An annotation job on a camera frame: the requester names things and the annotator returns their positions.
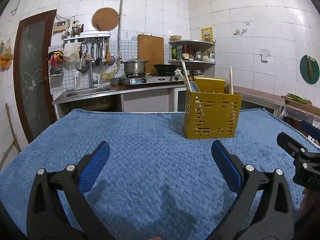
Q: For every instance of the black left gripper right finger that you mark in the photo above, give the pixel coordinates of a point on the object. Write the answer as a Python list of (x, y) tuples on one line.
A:
[(262, 208)]

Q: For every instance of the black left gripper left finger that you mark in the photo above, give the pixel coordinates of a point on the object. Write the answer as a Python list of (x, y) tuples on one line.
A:
[(46, 218)]

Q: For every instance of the light blue spoon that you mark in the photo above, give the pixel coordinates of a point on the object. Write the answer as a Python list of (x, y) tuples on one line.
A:
[(193, 87)]

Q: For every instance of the kitchen faucet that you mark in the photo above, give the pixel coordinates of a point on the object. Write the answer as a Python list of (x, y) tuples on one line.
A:
[(92, 81)]

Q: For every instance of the kitchen counter cabinet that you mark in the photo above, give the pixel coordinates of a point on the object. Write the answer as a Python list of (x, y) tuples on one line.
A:
[(159, 98)]

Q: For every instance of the person right hand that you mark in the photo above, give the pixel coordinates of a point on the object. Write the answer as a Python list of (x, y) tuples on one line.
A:
[(309, 199)]

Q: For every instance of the yellow perforated utensil holder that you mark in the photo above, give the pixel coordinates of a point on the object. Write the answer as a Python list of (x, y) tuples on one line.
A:
[(211, 113)]

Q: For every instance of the blue textured towel mat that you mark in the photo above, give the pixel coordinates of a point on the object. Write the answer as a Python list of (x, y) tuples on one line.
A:
[(156, 183)]

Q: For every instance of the dark wooden door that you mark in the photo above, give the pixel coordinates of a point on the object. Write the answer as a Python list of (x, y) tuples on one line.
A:
[(31, 74)]

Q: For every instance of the corner shelf with bottles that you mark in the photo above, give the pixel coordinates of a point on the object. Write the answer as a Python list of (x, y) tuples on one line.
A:
[(197, 55)]

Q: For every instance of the gas stove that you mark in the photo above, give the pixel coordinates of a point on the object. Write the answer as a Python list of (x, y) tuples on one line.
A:
[(139, 80)]

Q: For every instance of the black wok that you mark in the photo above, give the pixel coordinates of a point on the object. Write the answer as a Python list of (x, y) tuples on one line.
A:
[(165, 69)]

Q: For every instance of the steel cooking pot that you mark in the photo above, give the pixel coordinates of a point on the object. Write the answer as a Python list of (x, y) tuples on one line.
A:
[(134, 67)]

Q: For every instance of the hanging utensil rack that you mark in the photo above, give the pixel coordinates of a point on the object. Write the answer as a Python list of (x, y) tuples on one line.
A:
[(93, 48)]

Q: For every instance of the wooden cutting board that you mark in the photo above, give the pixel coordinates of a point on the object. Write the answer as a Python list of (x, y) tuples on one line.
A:
[(151, 50)]

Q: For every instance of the round woven tray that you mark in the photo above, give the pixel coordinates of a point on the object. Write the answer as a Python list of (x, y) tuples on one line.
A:
[(105, 19)]

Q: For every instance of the green round wall plate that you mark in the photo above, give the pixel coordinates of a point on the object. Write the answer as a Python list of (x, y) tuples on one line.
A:
[(309, 69)]

